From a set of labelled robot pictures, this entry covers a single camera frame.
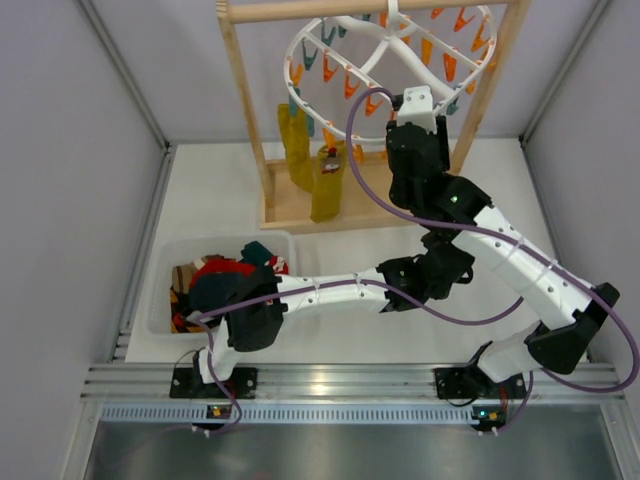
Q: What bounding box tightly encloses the white clip hanger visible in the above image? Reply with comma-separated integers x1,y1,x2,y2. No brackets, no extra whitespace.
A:
283,2,499,144

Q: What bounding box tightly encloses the red sock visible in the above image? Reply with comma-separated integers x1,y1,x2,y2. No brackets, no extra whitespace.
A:
189,258,256,289
266,256,289,275

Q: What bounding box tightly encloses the dark patterned sock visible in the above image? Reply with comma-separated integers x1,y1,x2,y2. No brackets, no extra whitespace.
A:
188,272,245,312

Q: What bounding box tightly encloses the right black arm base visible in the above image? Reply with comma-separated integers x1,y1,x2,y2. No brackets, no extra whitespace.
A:
434,366,526,400

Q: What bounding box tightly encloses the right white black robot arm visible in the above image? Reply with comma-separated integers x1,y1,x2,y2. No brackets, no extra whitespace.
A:
385,116,620,389

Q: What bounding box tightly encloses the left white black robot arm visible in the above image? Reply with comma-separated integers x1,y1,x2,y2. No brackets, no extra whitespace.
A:
194,117,474,385

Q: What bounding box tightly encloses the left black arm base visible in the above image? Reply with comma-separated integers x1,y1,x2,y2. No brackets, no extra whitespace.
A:
169,367,258,400

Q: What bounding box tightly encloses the wooden hanger stand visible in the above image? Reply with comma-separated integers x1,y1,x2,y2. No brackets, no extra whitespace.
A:
216,1,529,233

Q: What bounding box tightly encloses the mustard yellow sock right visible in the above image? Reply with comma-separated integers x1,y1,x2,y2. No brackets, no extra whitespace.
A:
310,141,347,223

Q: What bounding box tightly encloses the mustard yellow sock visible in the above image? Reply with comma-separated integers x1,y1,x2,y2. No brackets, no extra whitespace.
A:
310,141,347,223
277,104,314,193

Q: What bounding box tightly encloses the mustard yellow sock left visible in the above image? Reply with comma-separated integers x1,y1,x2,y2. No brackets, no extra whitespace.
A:
277,104,314,193

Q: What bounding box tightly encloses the green christmas sock in bin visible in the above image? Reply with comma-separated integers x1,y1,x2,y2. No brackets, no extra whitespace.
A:
241,240,273,266

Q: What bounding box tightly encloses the translucent plastic bin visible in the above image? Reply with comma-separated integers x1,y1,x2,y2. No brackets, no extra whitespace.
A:
142,230,297,342

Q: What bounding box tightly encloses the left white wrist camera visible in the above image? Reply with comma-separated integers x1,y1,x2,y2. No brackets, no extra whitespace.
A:
386,85,437,134

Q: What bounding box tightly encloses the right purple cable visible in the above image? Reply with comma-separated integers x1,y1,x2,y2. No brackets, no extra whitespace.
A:
344,87,640,394

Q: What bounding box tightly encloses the aluminium rail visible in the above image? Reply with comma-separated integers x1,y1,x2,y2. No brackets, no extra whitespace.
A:
80,363,624,405

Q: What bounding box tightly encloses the perforated cable duct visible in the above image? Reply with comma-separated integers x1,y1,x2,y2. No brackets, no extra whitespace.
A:
100,403,505,425

